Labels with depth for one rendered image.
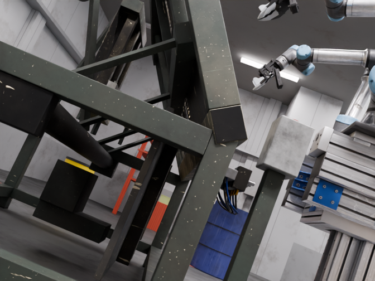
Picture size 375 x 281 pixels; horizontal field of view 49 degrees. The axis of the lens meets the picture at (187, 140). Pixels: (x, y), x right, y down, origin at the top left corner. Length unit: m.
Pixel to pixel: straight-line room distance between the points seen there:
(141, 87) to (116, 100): 9.06
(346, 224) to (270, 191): 0.41
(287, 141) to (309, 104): 7.49
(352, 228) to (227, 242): 3.23
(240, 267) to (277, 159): 0.36
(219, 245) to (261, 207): 3.46
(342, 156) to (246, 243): 0.48
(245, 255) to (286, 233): 7.02
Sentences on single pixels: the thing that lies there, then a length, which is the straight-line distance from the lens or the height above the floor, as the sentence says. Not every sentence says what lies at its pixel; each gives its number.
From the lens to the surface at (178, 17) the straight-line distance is 1.59.
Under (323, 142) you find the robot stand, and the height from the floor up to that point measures 0.93.
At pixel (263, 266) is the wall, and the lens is 8.34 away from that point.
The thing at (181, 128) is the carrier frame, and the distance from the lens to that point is 1.32.
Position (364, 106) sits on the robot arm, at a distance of 2.36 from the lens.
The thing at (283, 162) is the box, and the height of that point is 0.78.
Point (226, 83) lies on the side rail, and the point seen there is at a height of 0.95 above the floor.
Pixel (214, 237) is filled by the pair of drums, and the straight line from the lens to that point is 4.83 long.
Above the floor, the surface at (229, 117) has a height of 0.85.
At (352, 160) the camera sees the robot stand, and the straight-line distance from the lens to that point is 1.57.
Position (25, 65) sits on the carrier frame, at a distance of 1.44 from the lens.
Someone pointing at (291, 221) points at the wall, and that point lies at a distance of 8.40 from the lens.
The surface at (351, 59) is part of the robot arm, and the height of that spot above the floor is 1.57.
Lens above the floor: 0.50
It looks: 10 degrees up
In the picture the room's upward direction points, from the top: 23 degrees clockwise
